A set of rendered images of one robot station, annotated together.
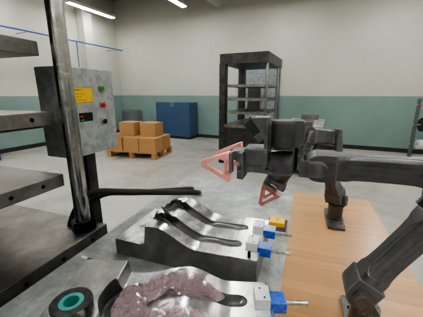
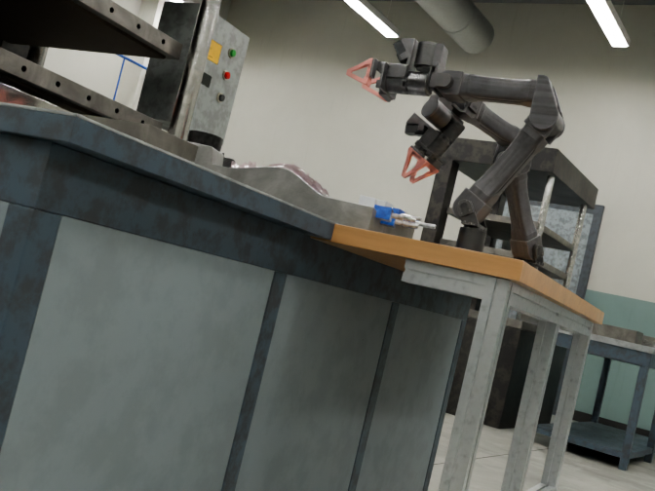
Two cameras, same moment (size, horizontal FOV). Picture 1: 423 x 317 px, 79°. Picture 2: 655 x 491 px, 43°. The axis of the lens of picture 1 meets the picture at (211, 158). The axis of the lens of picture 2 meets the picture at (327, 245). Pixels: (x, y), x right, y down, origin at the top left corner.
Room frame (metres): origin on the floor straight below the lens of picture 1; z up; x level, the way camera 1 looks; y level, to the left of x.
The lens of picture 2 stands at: (-1.41, -0.29, 0.65)
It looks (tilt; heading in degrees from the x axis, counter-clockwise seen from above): 3 degrees up; 7
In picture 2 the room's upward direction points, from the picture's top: 14 degrees clockwise
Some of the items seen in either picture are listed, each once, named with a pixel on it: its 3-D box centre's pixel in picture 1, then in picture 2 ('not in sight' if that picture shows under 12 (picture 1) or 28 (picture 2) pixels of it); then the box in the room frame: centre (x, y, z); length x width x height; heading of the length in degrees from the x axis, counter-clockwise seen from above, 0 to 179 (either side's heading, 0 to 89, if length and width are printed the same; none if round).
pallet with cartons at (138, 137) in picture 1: (140, 138); not in sight; (5.77, 1.63, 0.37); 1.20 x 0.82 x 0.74; 73
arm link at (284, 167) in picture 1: (281, 160); (420, 81); (0.57, -0.16, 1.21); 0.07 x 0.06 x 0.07; 71
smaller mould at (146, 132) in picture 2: not in sight; (129, 147); (0.08, 0.32, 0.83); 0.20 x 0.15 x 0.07; 70
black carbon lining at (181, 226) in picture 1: (197, 221); not in sight; (0.83, 0.05, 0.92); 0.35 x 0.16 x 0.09; 70
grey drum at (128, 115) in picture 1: (133, 125); not in sight; (7.63, 2.33, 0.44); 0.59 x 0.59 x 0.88
